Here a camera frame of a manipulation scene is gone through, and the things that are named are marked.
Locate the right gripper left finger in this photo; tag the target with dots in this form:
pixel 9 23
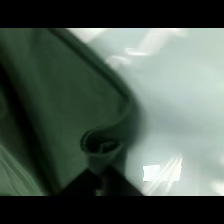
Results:
pixel 82 186

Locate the dark green T-shirt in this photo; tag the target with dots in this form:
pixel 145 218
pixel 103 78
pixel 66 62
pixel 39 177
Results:
pixel 63 96

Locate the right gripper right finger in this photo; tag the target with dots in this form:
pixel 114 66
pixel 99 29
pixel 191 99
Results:
pixel 121 186

